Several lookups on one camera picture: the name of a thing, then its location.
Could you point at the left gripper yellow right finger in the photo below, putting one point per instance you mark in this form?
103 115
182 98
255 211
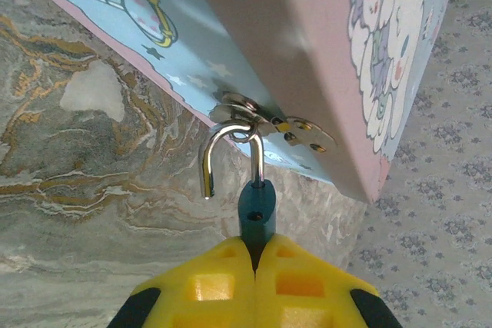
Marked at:
307 289

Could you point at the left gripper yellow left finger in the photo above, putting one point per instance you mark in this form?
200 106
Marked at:
200 289

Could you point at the blue padlock with silver shackle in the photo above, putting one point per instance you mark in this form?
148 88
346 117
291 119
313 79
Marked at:
255 209

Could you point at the silver metal hasp latch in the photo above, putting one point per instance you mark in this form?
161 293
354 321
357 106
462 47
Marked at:
276 120

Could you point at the pink and blue cartoon box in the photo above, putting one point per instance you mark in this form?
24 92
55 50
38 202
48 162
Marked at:
300 28

